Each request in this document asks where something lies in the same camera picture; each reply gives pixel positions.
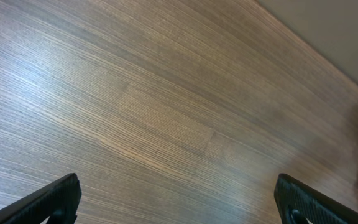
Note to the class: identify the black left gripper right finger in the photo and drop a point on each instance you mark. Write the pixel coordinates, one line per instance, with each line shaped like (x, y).
(299, 203)

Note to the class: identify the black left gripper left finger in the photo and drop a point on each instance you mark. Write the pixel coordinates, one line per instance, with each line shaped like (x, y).
(56, 203)

